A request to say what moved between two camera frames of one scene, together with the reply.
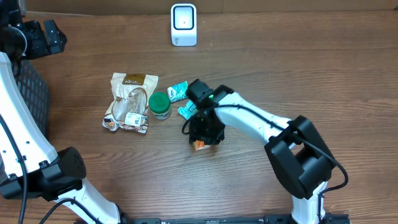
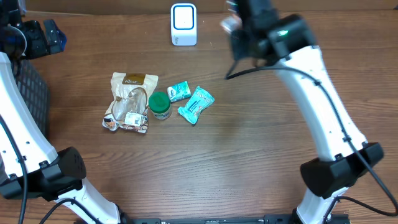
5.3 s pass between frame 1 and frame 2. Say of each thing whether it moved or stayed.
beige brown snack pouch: stayed
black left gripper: stayed
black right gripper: moved
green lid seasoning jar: stayed
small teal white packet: stayed
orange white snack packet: moved
